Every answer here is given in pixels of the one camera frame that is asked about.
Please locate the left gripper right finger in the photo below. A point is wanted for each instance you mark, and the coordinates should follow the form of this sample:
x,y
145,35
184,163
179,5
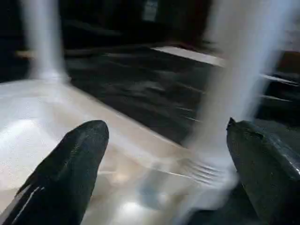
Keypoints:
x,y
269,178

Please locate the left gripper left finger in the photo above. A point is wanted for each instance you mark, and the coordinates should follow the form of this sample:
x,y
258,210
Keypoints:
x,y
63,178

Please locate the white plastic table top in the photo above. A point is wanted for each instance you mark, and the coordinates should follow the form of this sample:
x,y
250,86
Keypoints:
x,y
47,105

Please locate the white plastic table leg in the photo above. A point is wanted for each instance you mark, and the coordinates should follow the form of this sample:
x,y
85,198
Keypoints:
x,y
44,35
234,70

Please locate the black plastic sheet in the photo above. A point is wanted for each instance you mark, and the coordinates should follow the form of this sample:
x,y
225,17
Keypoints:
x,y
140,89

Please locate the white flat board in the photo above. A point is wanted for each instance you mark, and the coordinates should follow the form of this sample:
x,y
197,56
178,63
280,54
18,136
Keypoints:
x,y
187,55

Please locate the black backdrop curtain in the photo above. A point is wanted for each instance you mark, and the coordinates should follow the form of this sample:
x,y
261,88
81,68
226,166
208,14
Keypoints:
x,y
117,14

